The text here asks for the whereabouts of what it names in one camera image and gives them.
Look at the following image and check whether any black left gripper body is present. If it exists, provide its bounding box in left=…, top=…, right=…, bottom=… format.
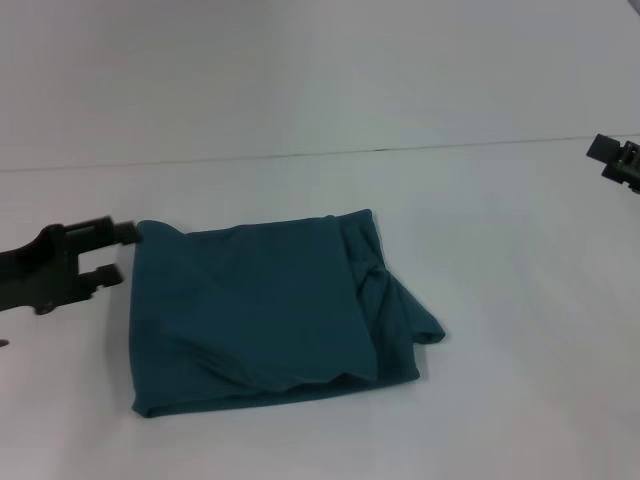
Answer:
left=0, top=223, right=96, bottom=317

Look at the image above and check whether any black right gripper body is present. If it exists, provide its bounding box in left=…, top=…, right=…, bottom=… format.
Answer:
left=618, top=140, right=640, bottom=196

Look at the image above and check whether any teal t-shirt with FREE print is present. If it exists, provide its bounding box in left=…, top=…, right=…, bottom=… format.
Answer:
left=128, top=208, right=448, bottom=420

